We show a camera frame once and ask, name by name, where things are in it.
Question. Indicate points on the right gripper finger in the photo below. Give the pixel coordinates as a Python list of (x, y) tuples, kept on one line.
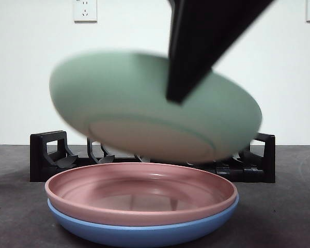
[(201, 38)]

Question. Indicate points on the green plate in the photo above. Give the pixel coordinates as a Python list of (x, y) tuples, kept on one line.
[(113, 90)]

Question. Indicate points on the pink plate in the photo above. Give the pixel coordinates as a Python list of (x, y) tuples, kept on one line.
[(134, 214)]

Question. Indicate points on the blue plate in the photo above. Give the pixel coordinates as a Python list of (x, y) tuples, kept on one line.
[(144, 233)]

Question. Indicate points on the black plate rack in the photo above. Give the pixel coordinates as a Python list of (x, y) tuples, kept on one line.
[(37, 165)]

